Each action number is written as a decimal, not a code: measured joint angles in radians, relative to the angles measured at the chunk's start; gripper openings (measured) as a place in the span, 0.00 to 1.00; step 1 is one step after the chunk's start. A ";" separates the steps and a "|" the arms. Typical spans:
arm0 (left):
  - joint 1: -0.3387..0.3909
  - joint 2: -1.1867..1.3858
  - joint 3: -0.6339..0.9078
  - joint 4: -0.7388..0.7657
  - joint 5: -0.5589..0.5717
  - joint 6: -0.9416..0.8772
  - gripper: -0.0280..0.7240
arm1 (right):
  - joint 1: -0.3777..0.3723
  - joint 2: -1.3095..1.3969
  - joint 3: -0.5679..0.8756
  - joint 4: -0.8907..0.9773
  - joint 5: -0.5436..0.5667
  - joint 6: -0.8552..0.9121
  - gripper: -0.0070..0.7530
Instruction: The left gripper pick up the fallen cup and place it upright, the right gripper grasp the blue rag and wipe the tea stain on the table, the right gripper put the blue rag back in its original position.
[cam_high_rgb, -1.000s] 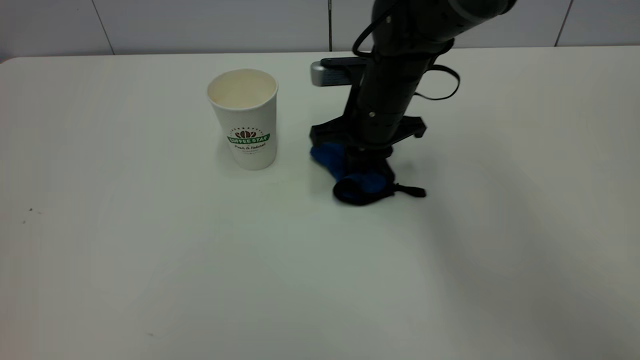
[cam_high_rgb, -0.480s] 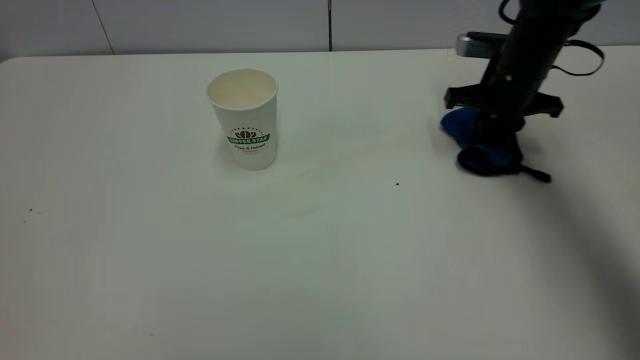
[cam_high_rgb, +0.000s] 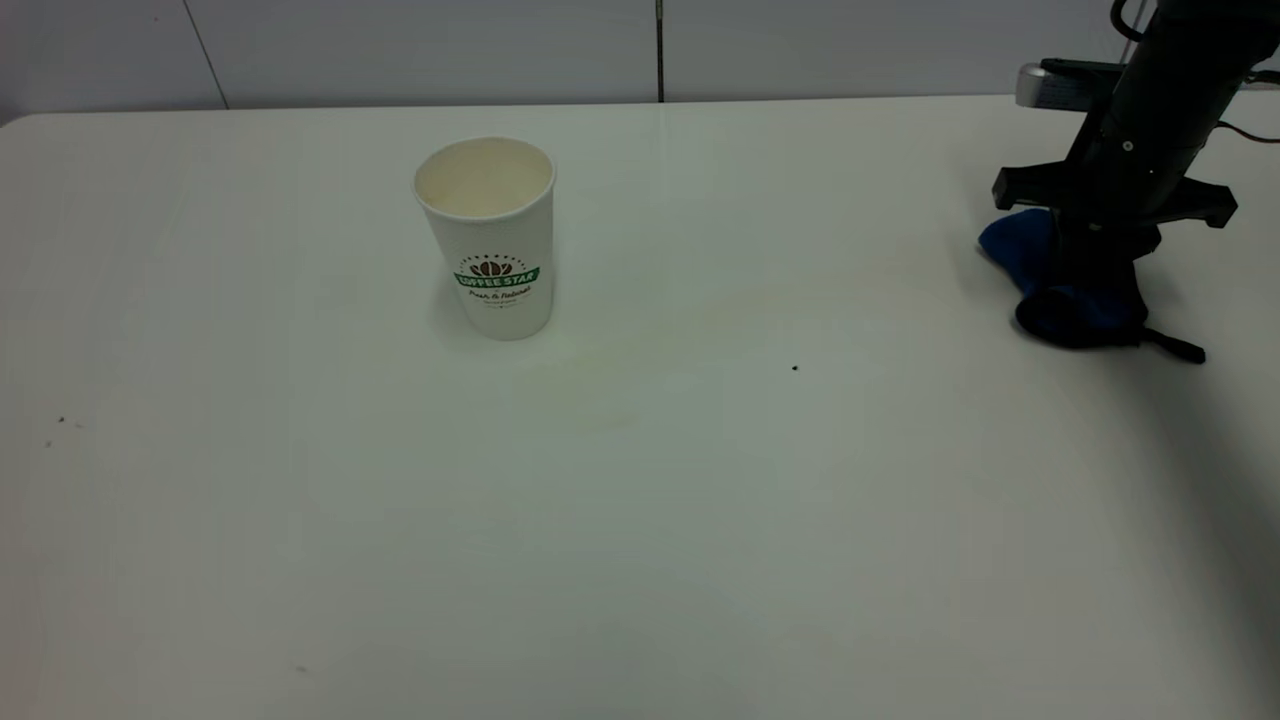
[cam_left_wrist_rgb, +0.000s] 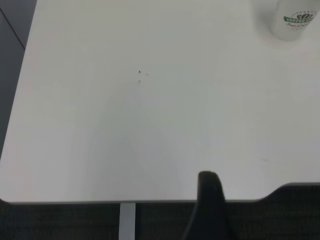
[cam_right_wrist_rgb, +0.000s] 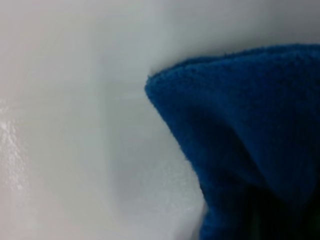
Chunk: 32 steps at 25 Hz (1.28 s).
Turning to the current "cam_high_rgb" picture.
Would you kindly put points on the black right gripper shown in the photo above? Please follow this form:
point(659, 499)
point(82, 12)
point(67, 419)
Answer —
point(1120, 195)

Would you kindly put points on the blue cloth with black trim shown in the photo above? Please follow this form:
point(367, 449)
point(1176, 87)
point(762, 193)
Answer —
point(1020, 250)

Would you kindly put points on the white paper coffee cup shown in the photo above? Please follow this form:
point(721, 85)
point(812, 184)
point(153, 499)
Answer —
point(490, 240)

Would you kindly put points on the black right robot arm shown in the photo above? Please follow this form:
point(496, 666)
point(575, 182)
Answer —
point(1180, 70)

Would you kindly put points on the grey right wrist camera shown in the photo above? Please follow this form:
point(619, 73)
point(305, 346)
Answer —
point(1050, 88)

